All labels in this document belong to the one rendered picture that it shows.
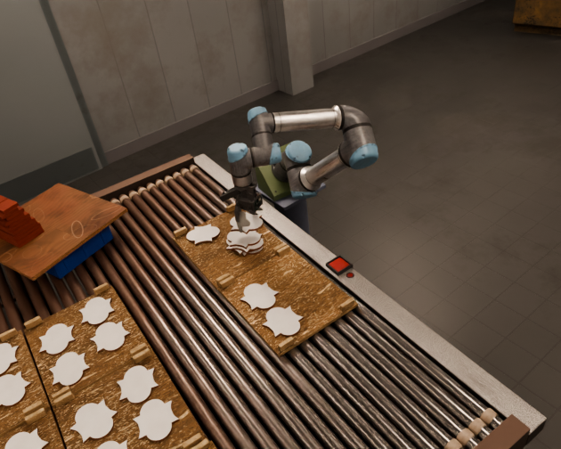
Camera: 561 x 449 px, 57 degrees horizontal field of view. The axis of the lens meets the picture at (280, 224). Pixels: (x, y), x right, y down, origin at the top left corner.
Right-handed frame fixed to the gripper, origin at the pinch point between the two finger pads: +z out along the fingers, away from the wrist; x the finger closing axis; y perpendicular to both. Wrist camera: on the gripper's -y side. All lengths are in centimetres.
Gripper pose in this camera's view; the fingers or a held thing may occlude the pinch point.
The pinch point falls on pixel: (246, 222)
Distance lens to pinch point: 208.4
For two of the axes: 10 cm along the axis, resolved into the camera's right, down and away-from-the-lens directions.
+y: 8.8, 2.0, -4.2
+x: 4.6, -5.9, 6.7
